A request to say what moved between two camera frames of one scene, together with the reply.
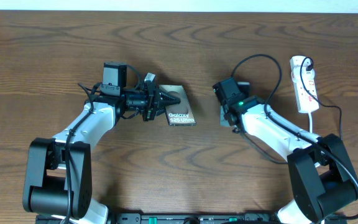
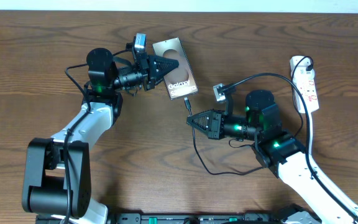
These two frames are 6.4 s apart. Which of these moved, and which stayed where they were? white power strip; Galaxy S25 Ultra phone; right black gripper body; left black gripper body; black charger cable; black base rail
Moved: black charger cable; Galaxy S25 Ultra phone; left black gripper body; right black gripper body
Stayed: white power strip; black base rail
